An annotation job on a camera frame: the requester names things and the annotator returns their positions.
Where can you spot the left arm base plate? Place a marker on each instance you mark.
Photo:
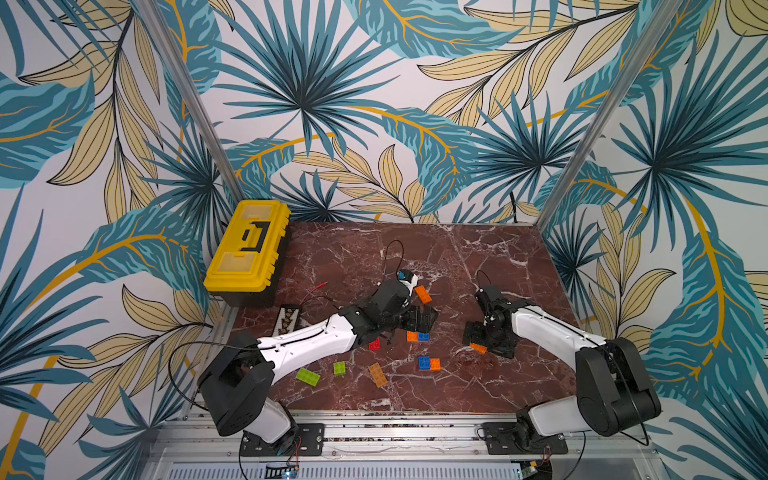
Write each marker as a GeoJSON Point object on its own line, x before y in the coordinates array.
{"type": "Point", "coordinates": [307, 439]}

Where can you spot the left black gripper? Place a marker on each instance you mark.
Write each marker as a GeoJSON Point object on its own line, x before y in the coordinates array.
{"type": "Point", "coordinates": [427, 320]}

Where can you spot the green square lego brick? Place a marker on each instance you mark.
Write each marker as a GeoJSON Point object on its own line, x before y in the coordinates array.
{"type": "Point", "coordinates": [339, 368]}

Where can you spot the amber transparent lego brick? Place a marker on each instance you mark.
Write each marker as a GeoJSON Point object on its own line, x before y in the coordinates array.
{"type": "Point", "coordinates": [378, 376]}

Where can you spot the red square lego brick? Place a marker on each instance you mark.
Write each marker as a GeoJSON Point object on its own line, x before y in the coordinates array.
{"type": "Point", "coordinates": [374, 345]}

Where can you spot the right aluminium corner post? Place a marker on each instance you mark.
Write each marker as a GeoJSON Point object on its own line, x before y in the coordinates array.
{"type": "Point", "coordinates": [637, 58]}

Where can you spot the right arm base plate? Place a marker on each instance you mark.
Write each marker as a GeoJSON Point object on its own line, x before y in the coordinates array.
{"type": "Point", "coordinates": [515, 438]}

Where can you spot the left aluminium corner post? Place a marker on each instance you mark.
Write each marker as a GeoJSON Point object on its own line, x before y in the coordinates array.
{"type": "Point", "coordinates": [173, 58]}

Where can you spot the lime green lego brick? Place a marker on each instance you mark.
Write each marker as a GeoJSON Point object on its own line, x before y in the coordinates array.
{"type": "Point", "coordinates": [308, 377]}

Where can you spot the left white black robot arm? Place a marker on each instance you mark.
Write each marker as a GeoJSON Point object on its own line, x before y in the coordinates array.
{"type": "Point", "coordinates": [235, 385]}

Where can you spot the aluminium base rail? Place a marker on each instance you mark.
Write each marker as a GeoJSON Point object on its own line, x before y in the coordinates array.
{"type": "Point", "coordinates": [388, 445]}

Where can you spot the aluminium corner post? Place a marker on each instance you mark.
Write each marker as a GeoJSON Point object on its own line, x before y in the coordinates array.
{"type": "Point", "coordinates": [637, 58]}
{"type": "Point", "coordinates": [173, 58]}

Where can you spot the yellow black toolbox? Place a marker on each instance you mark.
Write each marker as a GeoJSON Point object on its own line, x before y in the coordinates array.
{"type": "Point", "coordinates": [247, 265]}

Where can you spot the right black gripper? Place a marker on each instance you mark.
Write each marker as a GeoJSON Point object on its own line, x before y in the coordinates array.
{"type": "Point", "coordinates": [486, 334]}

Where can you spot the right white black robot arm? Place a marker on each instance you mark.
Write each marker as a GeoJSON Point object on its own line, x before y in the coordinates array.
{"type": "Point", "coordinates": [614, 391]}

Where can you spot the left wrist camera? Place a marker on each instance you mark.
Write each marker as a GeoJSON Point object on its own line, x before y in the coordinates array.
{"type": "Point", "coordinates": [408, 279]}

